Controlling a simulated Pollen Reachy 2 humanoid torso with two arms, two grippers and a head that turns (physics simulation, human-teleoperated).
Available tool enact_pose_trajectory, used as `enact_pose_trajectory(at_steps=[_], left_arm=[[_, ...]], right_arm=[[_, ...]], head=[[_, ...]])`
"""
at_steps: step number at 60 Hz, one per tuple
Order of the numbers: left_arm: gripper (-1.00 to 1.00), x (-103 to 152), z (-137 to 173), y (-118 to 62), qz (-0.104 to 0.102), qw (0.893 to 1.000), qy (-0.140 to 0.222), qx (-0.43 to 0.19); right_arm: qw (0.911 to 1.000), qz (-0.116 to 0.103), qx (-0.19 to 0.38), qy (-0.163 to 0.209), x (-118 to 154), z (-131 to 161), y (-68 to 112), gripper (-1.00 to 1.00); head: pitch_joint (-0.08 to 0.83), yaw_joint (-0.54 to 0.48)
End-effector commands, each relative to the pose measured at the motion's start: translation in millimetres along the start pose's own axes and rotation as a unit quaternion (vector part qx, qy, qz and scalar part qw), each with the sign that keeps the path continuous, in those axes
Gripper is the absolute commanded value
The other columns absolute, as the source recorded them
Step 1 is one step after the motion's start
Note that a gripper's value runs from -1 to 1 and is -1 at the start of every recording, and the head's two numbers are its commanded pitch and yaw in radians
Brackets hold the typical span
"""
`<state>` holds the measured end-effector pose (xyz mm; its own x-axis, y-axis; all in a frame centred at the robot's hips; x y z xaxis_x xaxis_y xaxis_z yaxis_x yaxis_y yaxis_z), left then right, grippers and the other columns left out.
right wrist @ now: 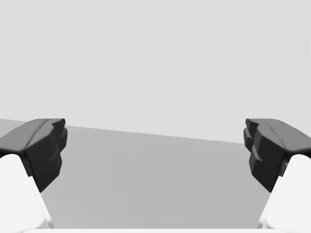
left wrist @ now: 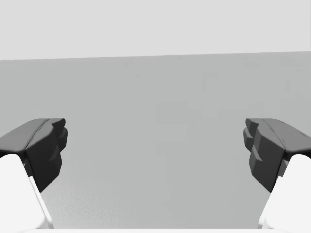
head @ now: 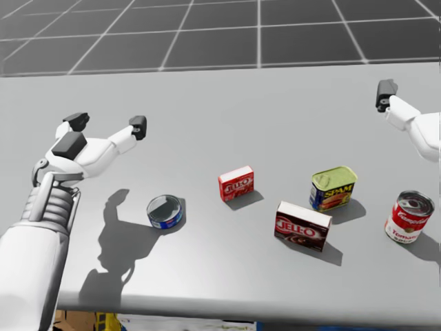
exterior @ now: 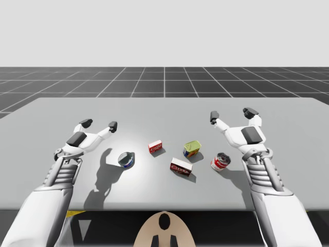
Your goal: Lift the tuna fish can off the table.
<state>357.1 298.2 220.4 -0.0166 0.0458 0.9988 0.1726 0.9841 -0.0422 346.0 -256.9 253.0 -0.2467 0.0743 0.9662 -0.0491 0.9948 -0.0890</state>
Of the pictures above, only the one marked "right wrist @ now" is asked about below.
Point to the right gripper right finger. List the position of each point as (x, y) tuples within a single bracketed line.
[(269, 155)]

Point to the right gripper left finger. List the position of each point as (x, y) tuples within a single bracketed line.
[(36, 150)]

